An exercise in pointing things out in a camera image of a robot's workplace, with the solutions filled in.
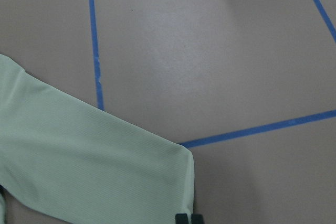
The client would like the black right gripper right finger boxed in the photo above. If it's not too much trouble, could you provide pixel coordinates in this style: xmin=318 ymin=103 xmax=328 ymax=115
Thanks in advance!
xmin=191 ymin=214 xmax=204 ymax=224

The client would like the olive green long-sleeve shirt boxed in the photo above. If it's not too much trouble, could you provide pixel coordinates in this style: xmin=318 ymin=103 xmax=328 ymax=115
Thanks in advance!
xmin=1 ymin=56 xmax=194 ymax=223

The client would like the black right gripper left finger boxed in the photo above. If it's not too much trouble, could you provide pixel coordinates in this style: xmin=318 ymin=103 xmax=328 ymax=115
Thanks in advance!
xmin=175 ymin=214 xmax=187 ymax=224

